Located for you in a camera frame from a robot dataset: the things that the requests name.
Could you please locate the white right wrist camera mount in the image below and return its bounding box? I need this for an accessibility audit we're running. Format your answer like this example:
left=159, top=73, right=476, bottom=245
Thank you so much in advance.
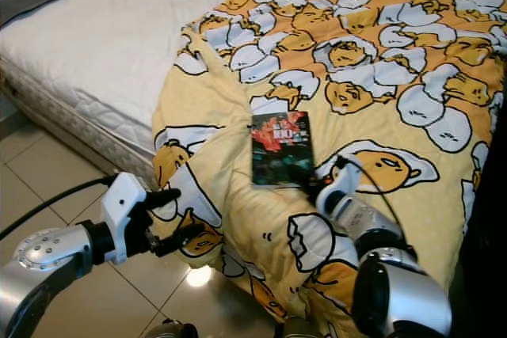
left=317, top=165, right=361, bottom=214

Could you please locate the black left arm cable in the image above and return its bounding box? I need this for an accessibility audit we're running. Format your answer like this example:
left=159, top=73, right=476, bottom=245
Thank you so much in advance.
left=0, top=176, right=116, bottom=240

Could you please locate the large black suitcase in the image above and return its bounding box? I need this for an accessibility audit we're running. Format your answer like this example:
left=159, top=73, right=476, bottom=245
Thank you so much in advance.
left=461, top=89, right=507, bottom=338

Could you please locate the white quilted mattress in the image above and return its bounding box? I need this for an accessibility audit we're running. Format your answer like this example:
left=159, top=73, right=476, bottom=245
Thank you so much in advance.
left=0, top=0, right=286, bottom=188

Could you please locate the yellow cartoon egg blanket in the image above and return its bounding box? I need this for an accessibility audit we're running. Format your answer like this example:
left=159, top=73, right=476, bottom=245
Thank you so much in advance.
left=152, top=0, right=507, bottom=338

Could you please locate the dark book with red cover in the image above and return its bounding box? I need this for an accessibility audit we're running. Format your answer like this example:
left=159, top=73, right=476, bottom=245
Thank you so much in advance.
left=251, top=111, right=315, bottom=190

